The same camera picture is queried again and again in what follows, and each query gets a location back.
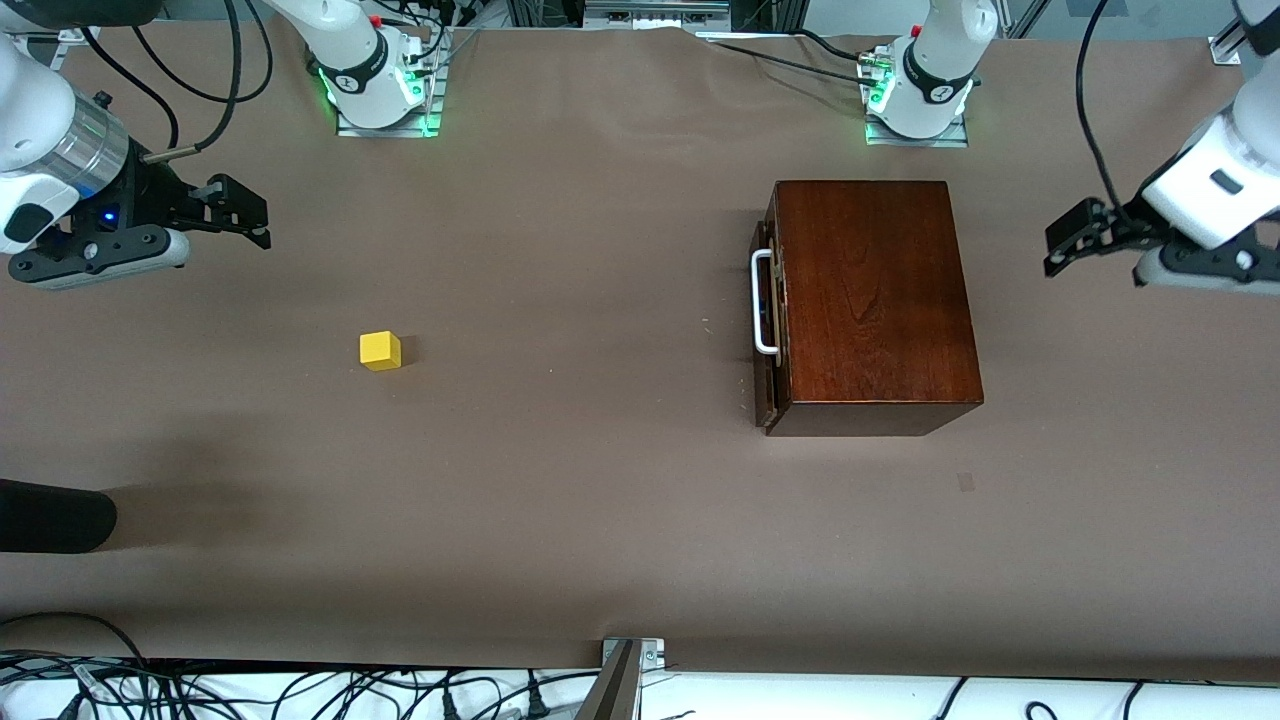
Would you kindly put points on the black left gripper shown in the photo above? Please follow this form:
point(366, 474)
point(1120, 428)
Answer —
point(1122, 224)

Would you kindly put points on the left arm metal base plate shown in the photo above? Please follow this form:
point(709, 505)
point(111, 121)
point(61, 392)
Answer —
point(915, 142)

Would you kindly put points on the brown paper table cover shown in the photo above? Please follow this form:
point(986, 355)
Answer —
point(550, 480)

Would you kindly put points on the yellow cube block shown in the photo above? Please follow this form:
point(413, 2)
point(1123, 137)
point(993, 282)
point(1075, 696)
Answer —
point(380, 350)

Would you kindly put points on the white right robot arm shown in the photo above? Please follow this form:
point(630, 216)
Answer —
point(352, 62)

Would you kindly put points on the aluminium corner bracket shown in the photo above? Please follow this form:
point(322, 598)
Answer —
point(1225, 45)

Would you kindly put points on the perforated aluminium side rail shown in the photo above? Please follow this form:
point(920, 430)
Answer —
point(70, 38)

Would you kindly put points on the aluminium profile post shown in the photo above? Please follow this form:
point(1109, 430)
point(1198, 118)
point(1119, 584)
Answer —
point(615, 690)

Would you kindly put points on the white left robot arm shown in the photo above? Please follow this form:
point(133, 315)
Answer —
point(935, 70)

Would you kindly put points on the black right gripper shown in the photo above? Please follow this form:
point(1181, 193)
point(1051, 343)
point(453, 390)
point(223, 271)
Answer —
point(152, 197)

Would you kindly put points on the dark brown wooden cabinet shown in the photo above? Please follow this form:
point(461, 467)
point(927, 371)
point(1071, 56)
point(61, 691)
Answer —
point(875, 300)

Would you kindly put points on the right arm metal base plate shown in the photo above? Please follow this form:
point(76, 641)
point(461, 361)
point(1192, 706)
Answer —
point(432, 110)

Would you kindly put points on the black cylinder object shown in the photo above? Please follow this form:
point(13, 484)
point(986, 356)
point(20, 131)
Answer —
point(50, 516)

